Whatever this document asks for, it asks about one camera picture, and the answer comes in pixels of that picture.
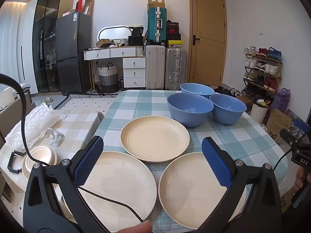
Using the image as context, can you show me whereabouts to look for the dark glass cabinet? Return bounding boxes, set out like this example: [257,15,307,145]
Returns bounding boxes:
[32,0,76,94]

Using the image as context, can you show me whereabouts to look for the wooden shoe rack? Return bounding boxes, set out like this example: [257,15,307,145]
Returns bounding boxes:
[243,53,284,96]

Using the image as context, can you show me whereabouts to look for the brown cardboard box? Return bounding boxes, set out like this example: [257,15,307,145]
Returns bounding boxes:
[84,0,95,17]
[147,0,167,14]
[279,187,296,214]

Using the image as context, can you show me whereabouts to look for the stack of small cream dishes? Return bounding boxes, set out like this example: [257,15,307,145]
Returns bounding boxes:
[22,154,58,180]

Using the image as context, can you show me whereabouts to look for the cream round plate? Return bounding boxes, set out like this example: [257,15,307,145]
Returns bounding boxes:
[121,116,190,163]
[158,152,247,230]
[62,151,157,233]

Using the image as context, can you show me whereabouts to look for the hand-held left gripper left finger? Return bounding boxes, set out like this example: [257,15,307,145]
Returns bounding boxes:
[23,135,114,233]

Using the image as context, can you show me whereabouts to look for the white suitcase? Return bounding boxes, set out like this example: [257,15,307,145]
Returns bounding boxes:
[145,44,166,90]

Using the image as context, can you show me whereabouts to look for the teal checkered tablecloth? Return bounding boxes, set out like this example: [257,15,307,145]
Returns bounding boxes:
[61,90,292,233]

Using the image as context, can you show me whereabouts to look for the flat printed cardboard box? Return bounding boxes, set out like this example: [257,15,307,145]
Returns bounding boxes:
[265,109,294,144]

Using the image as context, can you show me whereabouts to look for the black and yellow box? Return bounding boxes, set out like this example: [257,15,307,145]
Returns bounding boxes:
[166,33,183,48]

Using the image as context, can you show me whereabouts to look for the small open cardboard box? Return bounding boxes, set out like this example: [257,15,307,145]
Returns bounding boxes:
[96,38,115,48]

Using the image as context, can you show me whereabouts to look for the scattered shoes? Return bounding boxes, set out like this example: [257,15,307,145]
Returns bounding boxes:
[214,85,246,98]

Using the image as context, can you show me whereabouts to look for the purple bag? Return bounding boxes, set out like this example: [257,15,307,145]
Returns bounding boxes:
[270,88,291,115]

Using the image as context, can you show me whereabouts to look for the white wardrobe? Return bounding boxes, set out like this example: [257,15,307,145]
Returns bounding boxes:
[21,0,38,86]

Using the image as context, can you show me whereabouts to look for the metal phone stand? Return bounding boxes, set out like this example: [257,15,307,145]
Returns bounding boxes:
[47,127,66,147]

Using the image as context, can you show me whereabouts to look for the woven laundry basket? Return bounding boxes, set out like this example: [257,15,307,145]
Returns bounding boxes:
[98,63,119,94]

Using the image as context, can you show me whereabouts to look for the white vanity desk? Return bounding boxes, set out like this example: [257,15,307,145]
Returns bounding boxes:
[83,47,146,94]

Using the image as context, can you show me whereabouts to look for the white framed mirror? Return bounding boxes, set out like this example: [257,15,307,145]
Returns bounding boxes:
[98,25,133,45]

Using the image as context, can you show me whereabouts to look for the black shoe box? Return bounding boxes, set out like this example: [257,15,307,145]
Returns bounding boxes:
[167,20,181,34]

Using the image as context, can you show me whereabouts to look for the large blue bowl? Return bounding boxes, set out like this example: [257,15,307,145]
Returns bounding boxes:
[167,93,214,127]

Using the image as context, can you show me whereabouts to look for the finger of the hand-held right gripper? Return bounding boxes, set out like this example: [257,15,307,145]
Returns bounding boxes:
[279,128,300,149]
[294,118,311,137]

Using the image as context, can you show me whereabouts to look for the white trash bin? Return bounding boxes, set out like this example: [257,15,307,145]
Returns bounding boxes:
[249,99,270,125]

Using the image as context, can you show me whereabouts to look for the beige checkered cloth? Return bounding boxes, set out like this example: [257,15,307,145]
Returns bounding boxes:
[0,109,105,224]

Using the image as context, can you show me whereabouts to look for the white drawer chest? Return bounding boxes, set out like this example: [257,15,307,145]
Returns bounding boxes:
[123,57,147,88]

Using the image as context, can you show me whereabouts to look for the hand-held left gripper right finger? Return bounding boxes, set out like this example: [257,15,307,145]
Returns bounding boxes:
[194,136,283,233]

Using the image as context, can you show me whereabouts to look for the teal suitcase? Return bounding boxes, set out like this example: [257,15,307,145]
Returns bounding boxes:
[147,7,168,45]

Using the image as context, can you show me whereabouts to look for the small cream bowl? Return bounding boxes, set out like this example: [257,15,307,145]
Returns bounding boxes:
[29,145,58,169]

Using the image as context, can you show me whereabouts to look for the clear bubble wrap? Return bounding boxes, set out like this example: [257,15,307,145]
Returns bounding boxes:
[5,102,64,151]

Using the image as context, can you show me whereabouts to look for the person's right hand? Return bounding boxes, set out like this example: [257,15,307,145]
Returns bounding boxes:
[293,169,307,195]

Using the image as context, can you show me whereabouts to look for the black cable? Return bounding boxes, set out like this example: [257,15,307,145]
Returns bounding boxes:
[273,148,296,171]
[0,74,146,224]

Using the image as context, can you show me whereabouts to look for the clear plastic package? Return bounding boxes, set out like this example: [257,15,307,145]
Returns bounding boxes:
[287,109,303,136]

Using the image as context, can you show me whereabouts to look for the black plastic bracket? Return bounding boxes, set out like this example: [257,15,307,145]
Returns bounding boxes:
[7,150,27,174]

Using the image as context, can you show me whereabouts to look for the beige sofa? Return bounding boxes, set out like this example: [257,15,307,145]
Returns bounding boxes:
[0,85,37,139]

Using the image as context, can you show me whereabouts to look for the black bag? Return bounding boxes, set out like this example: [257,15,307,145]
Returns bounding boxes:
[128,26,148,46]

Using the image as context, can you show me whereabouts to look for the silver suitcase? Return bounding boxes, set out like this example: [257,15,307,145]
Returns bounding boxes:
[165,47,189,91]

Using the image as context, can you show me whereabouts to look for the tan wooden door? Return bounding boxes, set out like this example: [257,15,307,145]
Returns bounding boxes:
[189,0,228,84]

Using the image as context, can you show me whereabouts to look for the row of sneakers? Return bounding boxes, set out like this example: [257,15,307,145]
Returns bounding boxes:
[244,46,283,91]

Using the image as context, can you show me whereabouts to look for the dark grey refrigerator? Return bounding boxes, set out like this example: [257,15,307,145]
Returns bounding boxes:
[56,12,92,96]

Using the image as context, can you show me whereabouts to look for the person's left hand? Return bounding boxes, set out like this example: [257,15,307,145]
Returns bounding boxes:
[116,220,153,233]

